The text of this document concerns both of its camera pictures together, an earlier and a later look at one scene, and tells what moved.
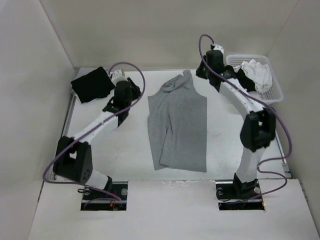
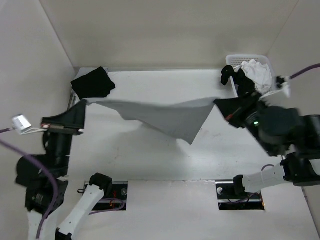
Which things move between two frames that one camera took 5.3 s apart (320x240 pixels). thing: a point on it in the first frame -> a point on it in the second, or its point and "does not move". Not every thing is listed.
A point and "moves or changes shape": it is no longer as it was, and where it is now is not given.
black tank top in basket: [248, 83] does not move
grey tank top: [178, 125] moves or changes shape
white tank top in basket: [260, 74] does not move
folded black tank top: [92, 85] does not move
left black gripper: [136, 90] -> [74, 118]
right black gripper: [199, 73] -> [233, 109]
